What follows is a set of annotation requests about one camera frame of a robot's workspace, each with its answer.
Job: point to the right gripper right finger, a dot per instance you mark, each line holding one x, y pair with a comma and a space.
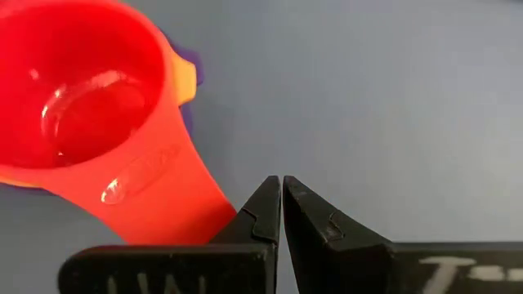
347, 261

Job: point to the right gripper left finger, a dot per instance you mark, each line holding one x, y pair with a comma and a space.
229, 261

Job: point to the orange measuring cup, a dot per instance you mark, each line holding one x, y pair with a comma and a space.
186, 79

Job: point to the purple measuring cup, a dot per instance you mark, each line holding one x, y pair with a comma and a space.
192, 55

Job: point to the red measuring cup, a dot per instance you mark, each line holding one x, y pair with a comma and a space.
81, 81

